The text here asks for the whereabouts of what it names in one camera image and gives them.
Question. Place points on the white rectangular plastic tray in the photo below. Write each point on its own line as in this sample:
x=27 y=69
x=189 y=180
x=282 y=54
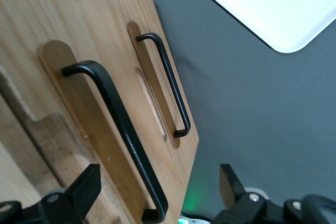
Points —
x=275 y=3

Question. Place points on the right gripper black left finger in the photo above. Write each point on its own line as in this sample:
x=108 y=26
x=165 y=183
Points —
x=81 y=192

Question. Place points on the wooden drawer with larger recess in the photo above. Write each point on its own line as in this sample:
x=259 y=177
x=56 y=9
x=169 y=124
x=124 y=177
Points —
x=65 y=24

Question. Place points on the wooden drawer with smaller recess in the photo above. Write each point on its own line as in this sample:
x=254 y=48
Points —
x=141 y=16

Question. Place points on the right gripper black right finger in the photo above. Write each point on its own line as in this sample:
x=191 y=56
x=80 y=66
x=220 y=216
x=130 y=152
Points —
x=231 y=190

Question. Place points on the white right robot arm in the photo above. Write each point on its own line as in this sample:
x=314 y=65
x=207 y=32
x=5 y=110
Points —
x=190 y=220

